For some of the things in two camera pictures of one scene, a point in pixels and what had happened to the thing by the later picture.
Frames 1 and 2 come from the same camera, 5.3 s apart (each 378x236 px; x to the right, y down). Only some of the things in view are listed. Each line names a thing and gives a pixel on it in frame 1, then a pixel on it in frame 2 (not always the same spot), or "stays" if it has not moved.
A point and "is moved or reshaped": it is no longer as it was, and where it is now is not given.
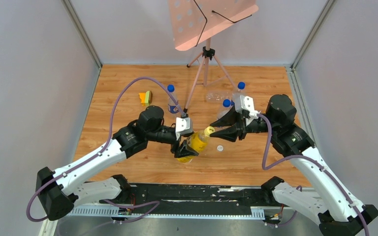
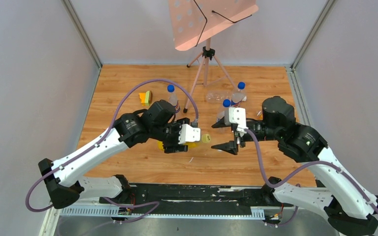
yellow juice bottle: [199, 140] is moved or reshaped
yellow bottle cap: [209, 130] to [206, 138]
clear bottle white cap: [219, 97] stays
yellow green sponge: [146, 98] stays
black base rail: [200, 201] stays
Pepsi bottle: [173, 107] stays
